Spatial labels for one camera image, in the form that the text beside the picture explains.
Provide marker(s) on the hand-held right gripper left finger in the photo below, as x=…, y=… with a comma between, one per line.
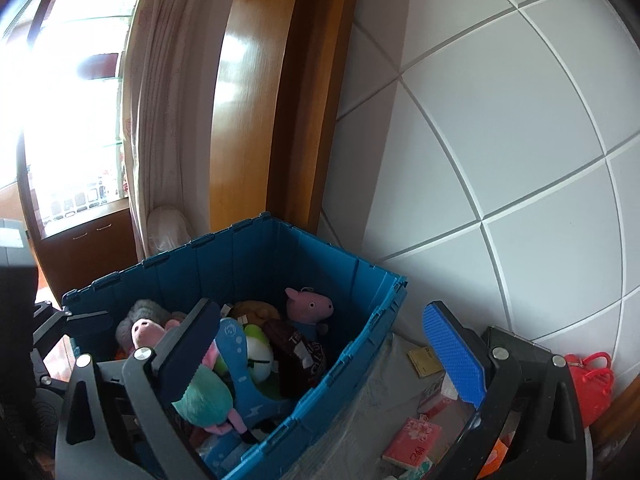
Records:
x=192, y=347

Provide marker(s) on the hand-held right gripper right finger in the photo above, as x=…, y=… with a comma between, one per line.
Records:
x=455, y=355

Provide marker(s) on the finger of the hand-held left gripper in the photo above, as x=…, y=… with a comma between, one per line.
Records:
x=47, y=325

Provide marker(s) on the pink tissue pack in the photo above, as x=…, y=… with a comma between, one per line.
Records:
x=412, y=441

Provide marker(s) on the blue plastic crate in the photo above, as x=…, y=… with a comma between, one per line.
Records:
x=260, y=255

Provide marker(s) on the yellow sticky note pad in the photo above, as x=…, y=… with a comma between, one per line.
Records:
x=425, y=361

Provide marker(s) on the white and red box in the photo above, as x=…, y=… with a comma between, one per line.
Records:
x=440, y=396

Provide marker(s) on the teal round plush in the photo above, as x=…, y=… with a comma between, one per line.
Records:
x=207, y=395

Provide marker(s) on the grey fluffy plush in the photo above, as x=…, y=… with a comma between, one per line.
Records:
x=145, y=310

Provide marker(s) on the green and white plush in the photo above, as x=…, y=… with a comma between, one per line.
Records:
x=259, y=352

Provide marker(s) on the brown plush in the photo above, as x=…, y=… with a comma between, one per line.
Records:
x=255, y=310

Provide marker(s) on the wooden cabinet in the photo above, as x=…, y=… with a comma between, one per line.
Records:
x=75, y=245

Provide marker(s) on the pink pig plush dark outfit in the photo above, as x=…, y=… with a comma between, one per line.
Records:
x=297, y=360

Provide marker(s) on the orange item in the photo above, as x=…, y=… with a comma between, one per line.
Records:
x=492, y=456

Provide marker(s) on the white plastic bag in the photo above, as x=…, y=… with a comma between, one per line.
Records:
x=167, y=230

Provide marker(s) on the pink pig plush blue shirt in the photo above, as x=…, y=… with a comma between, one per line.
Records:
x=306, y=306

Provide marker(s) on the red plastic toy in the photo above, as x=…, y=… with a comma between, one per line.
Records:
x=590, y=385

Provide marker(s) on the white curtain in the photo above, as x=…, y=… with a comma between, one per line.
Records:
x=165, y=95

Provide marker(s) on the wooden door frame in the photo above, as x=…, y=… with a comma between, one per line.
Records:
x=270, y=95

